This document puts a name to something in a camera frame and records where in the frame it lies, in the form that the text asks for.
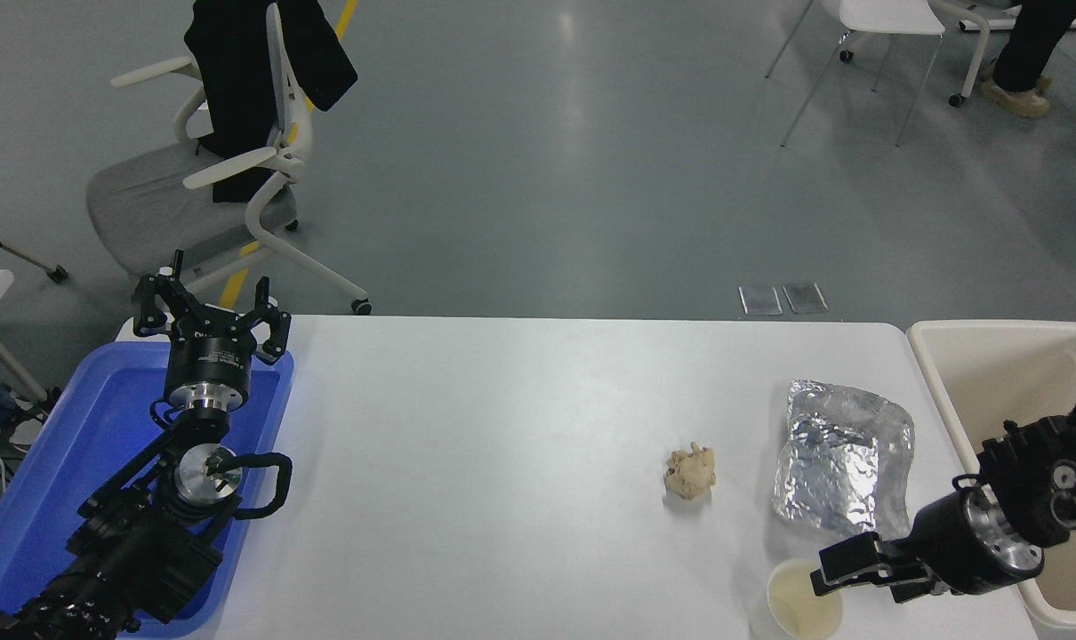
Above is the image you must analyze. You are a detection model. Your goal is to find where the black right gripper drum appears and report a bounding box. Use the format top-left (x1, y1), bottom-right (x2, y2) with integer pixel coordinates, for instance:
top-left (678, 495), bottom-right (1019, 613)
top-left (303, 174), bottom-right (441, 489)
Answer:
top-left (907, 491), bottom-right (992, 595)

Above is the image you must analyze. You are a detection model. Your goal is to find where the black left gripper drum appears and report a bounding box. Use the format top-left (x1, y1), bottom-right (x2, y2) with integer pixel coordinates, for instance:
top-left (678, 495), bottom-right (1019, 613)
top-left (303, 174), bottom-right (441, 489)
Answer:
top-left (165, 308), bottom-right (257, 392)

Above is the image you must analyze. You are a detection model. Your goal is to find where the white paper cup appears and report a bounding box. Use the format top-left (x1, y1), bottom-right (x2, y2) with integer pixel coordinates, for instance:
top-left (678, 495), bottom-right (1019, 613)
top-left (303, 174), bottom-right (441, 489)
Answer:
top-left (750, 558), bottom-right (846, 640)

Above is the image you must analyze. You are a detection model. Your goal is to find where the grey white office chair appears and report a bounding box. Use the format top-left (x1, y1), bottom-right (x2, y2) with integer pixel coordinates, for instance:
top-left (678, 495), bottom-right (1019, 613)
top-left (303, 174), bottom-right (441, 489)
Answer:
top-left (87, 0), bottom-right (372, 316)

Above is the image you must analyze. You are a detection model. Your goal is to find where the blue plastic tray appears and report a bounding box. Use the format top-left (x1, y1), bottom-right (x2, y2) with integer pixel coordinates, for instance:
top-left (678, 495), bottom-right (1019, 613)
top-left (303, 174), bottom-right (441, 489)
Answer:
top-left (0, 340), bottom-right (295, 639)

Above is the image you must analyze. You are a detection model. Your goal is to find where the large pale plastic bin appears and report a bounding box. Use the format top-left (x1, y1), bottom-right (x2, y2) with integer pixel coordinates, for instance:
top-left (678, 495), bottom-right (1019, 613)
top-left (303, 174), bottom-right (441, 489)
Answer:
top-left (907, 320), bottom-right (1076, 640)

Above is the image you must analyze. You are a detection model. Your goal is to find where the crumpled tan paper ball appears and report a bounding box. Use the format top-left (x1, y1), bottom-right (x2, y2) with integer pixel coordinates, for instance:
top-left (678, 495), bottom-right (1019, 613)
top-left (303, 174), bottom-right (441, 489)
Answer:
top-left (664, 441), bottom-right (717, 500)

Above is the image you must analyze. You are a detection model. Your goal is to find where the black jacket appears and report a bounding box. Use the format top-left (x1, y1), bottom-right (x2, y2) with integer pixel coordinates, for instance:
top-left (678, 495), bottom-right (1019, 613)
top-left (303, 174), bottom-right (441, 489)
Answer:
top-left (185, 0), bottom-right (359, 204)

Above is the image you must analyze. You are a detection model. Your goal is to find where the white chair base with caster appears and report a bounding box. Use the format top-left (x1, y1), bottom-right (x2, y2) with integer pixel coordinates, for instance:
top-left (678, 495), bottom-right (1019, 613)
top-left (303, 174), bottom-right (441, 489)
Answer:
top-left (932, 0), bottom-right (1076, 109)

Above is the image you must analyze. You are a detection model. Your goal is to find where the white chair with metal legs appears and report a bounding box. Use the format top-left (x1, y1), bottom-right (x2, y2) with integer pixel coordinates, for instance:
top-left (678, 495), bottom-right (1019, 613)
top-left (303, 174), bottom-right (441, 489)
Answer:
top-left (767, 0), bottom-right (948, 149)

